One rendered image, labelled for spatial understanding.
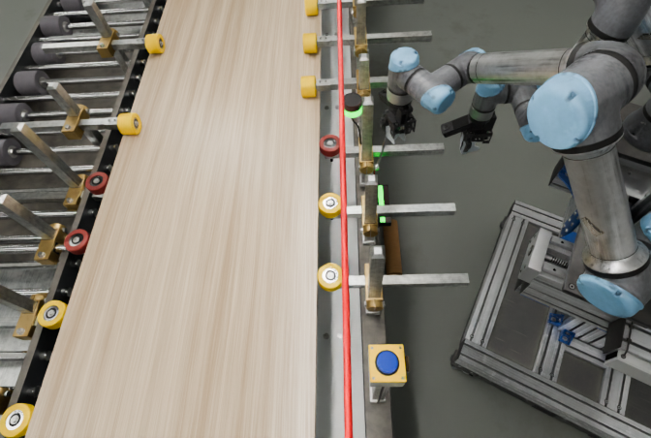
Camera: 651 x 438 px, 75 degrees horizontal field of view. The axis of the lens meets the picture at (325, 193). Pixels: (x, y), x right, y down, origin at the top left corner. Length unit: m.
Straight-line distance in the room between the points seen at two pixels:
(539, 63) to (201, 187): 1.08
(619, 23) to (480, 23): 2.48
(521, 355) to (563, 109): 1.39
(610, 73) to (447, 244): 1.64
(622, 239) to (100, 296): 1.35
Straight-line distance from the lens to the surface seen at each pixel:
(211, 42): 2.04
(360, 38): 1.78
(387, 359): 0.89
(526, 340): 2.07
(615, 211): 0.95
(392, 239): 2.25
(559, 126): 0.83
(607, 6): 1.17
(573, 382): 2.10
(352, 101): 1.31
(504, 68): 1.08
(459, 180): 2.58
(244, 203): 1.44
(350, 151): 1.56
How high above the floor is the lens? 2.10
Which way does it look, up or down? 58 degrees down
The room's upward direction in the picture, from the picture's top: 7 degrees counter-clockwise
